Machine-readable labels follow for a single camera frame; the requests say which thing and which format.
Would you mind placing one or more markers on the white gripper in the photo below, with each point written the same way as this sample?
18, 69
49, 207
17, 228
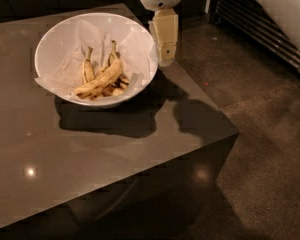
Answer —
164, 26

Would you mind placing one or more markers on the large front yellow banana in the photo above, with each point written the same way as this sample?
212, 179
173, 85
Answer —
108, 77

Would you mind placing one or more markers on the white round bowl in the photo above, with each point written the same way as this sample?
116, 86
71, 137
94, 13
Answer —
56, 40

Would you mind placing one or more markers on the small left yellow banana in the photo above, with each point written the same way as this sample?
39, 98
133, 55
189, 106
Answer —
87, 69

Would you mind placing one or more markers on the white paper liner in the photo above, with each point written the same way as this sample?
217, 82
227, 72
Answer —
130, 50

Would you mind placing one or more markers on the dark wall vent grille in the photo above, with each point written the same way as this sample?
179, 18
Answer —
249, 17

